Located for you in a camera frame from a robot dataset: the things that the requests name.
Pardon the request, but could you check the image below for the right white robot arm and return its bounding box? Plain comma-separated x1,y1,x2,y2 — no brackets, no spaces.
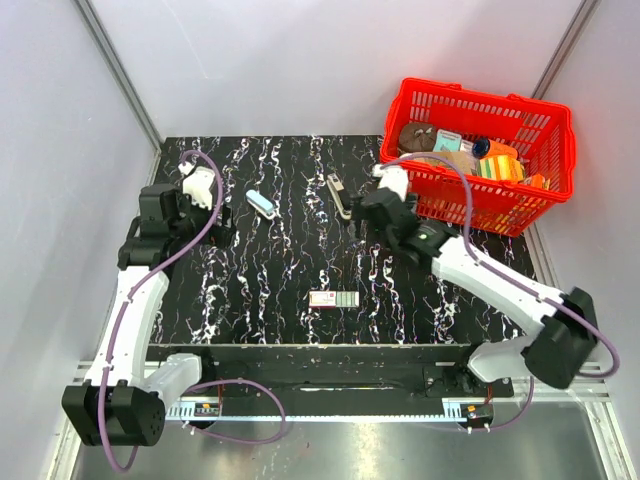
352,188,598,396

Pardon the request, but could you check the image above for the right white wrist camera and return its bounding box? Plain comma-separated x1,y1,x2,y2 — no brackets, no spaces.
372,164,409,201

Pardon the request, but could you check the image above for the yellow green sponge pack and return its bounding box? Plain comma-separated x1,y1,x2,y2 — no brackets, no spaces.
478,155,525,182

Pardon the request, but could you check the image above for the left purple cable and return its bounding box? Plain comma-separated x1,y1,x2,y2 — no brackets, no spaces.
97,149,287,473

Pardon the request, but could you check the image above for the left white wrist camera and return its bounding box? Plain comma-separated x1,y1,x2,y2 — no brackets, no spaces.
178,162,216,211

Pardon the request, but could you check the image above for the brown round object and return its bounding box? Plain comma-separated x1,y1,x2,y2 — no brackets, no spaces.
398,122,438,154

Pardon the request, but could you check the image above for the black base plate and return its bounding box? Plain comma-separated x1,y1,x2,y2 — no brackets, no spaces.
147,345,514,420

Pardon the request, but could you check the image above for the cardboard box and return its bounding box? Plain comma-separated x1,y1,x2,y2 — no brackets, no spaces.
400,151,478,175

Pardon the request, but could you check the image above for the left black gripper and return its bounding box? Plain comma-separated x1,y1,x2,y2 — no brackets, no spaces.
171,185,236,249

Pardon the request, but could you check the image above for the aluminium rail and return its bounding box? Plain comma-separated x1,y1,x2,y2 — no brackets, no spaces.
69,362,614,424

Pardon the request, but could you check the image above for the purple cable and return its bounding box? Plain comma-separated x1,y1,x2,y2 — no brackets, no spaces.
97,149,287,473
380,152,621,434

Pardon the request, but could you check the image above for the red plastic basket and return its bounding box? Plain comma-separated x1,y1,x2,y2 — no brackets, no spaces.
379,76,578,238

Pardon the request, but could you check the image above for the orange small package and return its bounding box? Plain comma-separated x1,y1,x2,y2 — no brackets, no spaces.
520,174,550,190

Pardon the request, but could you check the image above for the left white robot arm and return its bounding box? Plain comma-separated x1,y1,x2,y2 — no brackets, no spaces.
61,180,235,447

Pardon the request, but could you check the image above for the staple box with staples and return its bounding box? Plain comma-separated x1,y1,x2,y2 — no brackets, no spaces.
309,291,360,308

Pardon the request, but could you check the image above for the teal small box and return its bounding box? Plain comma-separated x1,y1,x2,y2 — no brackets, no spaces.
433,129,462,152

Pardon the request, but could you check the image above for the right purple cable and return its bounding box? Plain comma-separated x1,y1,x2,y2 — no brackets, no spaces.
380,152,621,434

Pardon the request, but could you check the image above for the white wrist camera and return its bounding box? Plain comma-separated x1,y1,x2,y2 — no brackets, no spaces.
178,162,216,211
372,164,409,201

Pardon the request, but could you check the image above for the orange bottle blue cap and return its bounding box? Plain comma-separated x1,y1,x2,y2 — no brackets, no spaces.
471,137,519,159

